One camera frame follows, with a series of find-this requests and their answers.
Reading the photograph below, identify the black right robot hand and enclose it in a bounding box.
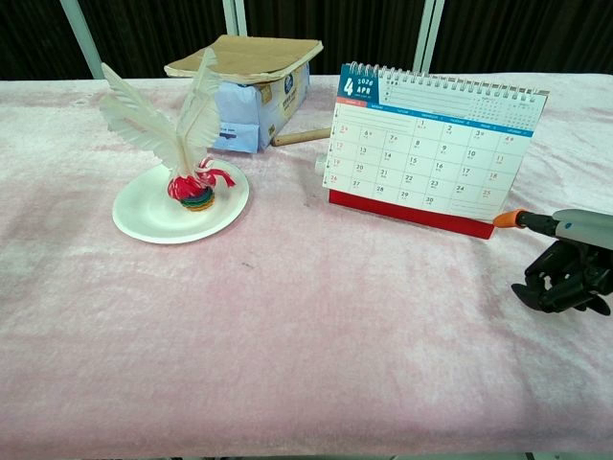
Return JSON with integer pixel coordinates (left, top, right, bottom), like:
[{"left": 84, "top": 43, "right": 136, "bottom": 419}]
[{"left": 511, "top": 238, "right": 613, "bottom": 316}]

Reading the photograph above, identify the red desk calendar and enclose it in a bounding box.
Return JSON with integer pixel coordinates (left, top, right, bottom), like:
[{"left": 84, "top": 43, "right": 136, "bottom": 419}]
[{"left": 321, "top": 60, "right": 551, "bottom": 241}]

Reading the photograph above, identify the grey orange-tipped lighter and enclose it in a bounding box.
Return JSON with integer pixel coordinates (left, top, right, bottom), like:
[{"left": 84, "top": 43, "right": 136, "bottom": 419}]
[{"left": 492, "top": 208, "right": 613, "bottom": 250}]

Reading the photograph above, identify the pink fleece tablecloth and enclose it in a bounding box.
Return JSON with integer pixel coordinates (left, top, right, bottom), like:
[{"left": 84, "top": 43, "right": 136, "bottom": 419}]
[{"left": 0, "top": 72, "right": 613, "bottom": 457}]

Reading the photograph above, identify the wooden rolling pin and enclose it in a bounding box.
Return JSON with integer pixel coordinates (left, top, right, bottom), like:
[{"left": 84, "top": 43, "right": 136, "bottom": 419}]
[{"left": 270, "top": 126, "right": 332, "bottom": 148}]

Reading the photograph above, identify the light blue cardboard box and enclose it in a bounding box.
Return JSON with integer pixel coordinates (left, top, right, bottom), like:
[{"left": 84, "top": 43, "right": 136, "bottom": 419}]
[{"left": 163, "top": 34, "right": 324, "bottom": 154}]

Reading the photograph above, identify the white feather shuttlecock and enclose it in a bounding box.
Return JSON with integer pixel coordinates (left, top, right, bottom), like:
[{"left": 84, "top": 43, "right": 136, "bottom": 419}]
[{"left": 99, "top": 47, "right": 238, "bottom": 213}]

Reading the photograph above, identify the white paper plate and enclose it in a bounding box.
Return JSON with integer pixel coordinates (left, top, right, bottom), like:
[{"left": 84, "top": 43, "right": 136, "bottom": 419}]
[{"left": 111, "top": 158, "right": 251, "bottom": 245}]

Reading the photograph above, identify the white frame post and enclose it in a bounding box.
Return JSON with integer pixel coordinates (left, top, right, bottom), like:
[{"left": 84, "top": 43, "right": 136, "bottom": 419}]
[
  {"left": 58, "top": 0, "right": 103, "bottom": 81},
  {"left": 223, "top": 0, "right": 248, "bottom": 38},
  {"left": 414, "top": 0, "right": 446, "bottom": 75}
]

